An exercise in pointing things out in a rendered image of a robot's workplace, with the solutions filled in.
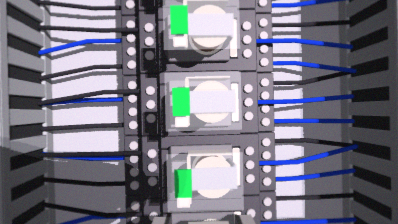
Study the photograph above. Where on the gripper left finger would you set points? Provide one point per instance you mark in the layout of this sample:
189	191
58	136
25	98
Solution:
161	220

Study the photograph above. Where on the relay with orange button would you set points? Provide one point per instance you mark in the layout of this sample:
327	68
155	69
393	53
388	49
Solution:
210	217

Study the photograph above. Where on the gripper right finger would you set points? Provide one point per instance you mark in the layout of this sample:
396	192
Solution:
245	219

